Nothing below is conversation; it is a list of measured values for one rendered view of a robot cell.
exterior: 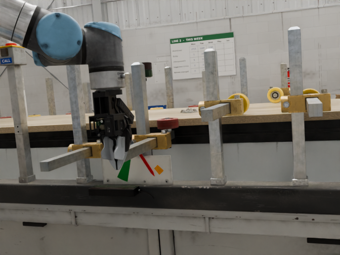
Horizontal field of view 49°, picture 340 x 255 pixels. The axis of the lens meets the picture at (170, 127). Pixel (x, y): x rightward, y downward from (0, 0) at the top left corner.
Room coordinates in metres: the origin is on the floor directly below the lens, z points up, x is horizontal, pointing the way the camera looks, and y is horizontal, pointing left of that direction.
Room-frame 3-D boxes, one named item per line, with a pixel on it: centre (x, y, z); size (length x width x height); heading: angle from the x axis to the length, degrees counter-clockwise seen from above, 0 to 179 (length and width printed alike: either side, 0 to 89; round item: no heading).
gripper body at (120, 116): (0.97, 0.15, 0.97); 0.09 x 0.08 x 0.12; 161
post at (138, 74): (1.26, 0.09, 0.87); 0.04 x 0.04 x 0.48; 71
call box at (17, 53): (1.43, 0.57, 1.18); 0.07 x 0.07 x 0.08; 71
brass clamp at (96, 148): (1.34, 0.31, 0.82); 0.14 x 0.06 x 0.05; 71
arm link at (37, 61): (0.93, 0.26, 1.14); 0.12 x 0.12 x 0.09; 20
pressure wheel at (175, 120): (1.39, 0.01, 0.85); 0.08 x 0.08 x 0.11
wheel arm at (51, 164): (1.29, 0.31, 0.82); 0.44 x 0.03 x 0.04; 161
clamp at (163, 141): (1.26, 0.07, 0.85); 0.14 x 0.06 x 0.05; 71
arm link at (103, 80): (0.97, 0.15, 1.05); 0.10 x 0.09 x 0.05; 71
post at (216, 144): (1.18, -0.14, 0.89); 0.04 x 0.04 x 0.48; 71
